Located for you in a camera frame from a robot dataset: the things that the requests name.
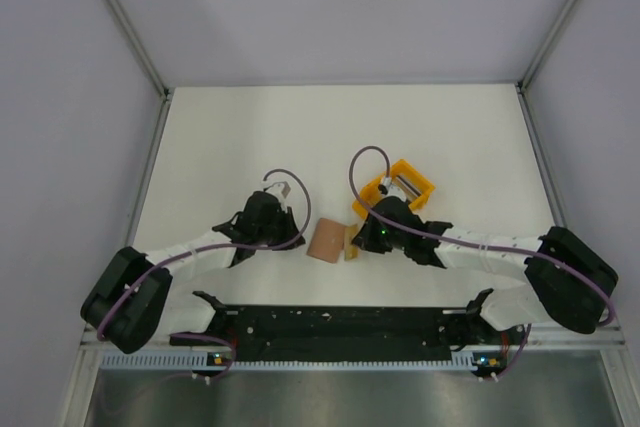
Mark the tan leather card holder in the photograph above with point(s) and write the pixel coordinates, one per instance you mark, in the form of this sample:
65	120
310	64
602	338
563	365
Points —
327	241

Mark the yellow plastic bin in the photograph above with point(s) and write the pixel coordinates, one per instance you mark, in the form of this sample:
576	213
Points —
370	194

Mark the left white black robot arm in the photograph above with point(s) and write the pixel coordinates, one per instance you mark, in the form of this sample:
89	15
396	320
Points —
135	298

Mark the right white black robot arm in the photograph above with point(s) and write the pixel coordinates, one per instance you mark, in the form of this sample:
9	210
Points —
558	276

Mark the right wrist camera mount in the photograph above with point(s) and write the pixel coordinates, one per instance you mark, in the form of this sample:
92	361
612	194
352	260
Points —
385	185

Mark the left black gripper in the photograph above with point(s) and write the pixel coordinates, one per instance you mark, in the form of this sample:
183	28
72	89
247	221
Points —
291	231

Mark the stack of striped cards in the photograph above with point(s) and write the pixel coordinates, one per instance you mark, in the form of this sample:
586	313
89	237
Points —
411	190

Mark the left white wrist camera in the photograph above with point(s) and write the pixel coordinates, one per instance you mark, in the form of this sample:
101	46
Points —
278	189

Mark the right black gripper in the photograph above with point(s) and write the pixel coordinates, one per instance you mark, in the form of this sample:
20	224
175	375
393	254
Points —
366	239

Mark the gold credit card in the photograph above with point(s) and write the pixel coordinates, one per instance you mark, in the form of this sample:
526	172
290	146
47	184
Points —
350	250

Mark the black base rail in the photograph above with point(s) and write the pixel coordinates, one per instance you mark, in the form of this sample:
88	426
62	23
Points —
352	334

